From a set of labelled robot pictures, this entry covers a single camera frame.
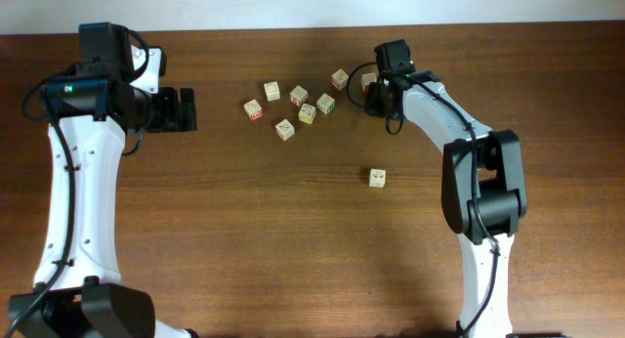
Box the wooden block yellow side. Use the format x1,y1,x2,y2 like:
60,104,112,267
298,104,316,124

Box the wooden block plain leaf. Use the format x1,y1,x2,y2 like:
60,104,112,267
369,169,386,188

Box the wooden block blue five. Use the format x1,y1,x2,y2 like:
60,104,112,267
275,119,295,141

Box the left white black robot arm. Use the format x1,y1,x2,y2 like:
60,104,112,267
8,22,197,337

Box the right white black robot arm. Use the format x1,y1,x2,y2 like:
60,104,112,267
364,39,527,338

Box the wooden block red upper-right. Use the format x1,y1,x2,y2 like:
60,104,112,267
360,72,377,94

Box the wooden block red top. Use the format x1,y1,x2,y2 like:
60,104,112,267
331,68,350,91

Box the wooden block green side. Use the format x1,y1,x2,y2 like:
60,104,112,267
316,94,336,114

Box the wooden block red far-left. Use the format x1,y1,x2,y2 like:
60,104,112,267
243,100,264,121

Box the wooden block red centre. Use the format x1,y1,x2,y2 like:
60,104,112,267
289,85,309,106

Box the wooden block plain upper-left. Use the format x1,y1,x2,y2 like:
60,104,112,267
264,81,280,102

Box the right black cable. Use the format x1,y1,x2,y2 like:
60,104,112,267
346,61,502,335

